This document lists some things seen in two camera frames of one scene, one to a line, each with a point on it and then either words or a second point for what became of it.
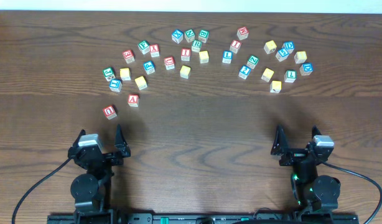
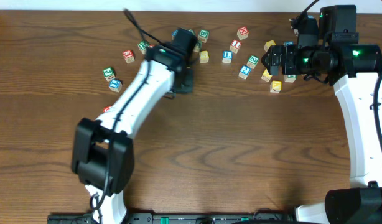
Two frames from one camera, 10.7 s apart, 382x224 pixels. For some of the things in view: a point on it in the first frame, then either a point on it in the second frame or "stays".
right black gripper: (297, 156) -> (281, 59)
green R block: (196, 45) stays
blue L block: (228, 56) stays
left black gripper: (103, 156) -> (185, 81)
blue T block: (115, 84) stays
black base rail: (199, 219) stays
